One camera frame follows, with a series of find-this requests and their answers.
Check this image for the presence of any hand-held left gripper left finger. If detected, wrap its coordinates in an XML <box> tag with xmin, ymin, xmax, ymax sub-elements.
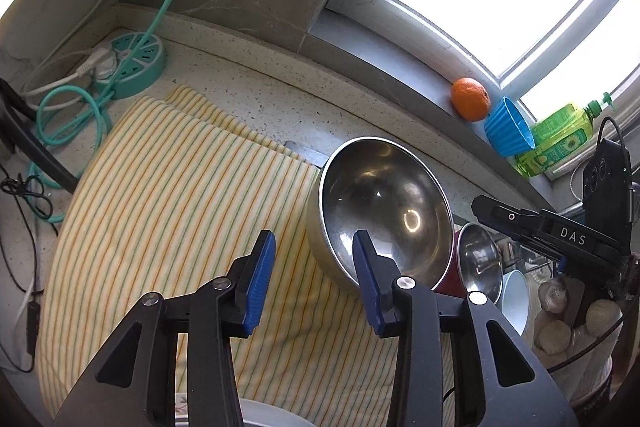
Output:
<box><xmin>52</xmin><ymin>230</ymin><xmax>277</xmax><ymax>427</ymax></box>

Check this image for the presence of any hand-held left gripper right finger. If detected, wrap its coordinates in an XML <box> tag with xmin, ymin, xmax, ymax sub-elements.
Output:
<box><xmin>351</xmin><ymin>229</ymin><xmax>571</xmax><ymax>427</ymax></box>

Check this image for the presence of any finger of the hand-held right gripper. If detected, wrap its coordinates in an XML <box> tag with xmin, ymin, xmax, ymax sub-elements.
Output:
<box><xmin>471</xmin><ymin>194</ymin><xmax>547</xmax><ymax>254</ymax></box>

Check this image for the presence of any red steel-lined bowl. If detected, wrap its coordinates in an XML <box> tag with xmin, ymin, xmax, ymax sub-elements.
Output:
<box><xmin>432</xmin><ymin>222</ymin><xmax>503</xmax><ymax>305</ymax></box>

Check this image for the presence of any pale blue ceramic bowl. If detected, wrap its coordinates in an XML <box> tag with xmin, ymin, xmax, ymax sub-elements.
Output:
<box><xmin>500</xmin><ymin>269</ymin><xmax>530</xmax><ymax>338</ymax></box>

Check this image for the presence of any large steel bowl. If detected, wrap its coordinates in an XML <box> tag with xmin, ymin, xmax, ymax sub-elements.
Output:
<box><xmin>306</xmin><ymin>136</ymin><xmax>454</xmax><ymax>299</ymax></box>

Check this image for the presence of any rose print white plate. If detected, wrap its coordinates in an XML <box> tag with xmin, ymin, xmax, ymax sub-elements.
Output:
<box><xmin>172</xmin><ymin>394</ymin><xmax>308</xmax><ymax>427</ymax></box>

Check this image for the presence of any person's right hand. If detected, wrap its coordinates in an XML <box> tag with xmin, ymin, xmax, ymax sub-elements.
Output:
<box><xmin>532</xmin><ymin>277</ymin><xmax>626</xmax><ymax>358</ymax></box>

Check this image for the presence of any green detergent bottle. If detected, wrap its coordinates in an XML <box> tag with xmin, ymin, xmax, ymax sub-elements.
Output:
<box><xmin>515</xmin><ymin>91</ymin><xmax>615</xmax><ymax>179</ymax></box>

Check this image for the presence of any blue ribbed cup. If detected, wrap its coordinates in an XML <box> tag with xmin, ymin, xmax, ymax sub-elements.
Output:
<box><xmin>483</xmin><ymin>96</ymin><xmax>536</xmax><ymax>158</ymax></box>

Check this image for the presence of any orange fruit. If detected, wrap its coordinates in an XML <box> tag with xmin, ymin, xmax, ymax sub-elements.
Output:
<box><xmin>450</xmin><ymin>77</ymin><xmax>490</xmax><ymax>122</ymax></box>

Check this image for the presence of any yellow striped cloth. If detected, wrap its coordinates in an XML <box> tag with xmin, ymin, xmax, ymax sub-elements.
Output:
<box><xmin>37</xmin><ymin>86</ymin><xmax>458</xmax><ymax>427</ymax></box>

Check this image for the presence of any teal round power strip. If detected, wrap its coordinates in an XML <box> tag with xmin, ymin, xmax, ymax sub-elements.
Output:
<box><xmin>92</xmin><ymin>32</ymin><xmax>167</xmax><ymax>100</ymax></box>

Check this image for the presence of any black tripod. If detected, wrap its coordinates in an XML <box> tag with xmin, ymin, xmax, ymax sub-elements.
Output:
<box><xmin>0</xmin><ymin>77</ymin><xmax>78</xmax><ymax>192</ymax></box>

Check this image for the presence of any teal power cable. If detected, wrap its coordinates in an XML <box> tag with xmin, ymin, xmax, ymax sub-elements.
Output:
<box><xmin>27</xmin><ymin>0</ymin><xmax>203</xmax><ymax>225</ymax></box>

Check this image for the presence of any black cable with adapter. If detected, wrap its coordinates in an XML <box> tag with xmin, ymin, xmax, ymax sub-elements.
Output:
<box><xmin>0</xmin><ymin>217</ymin><xmax>46</xmax><ymax>373</ymax></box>

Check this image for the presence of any thick white cable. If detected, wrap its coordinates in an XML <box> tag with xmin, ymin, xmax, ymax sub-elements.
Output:
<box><xmin>0</xmin><ymin>277</ymin><xmax>37</xmax><ymax>374</ymax></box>

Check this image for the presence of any bundled black cable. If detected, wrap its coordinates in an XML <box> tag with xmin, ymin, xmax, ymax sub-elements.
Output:
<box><xmin>0</xmin><ymin>174</ymin><xmax>53</xmax><ymax>220</ymax></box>

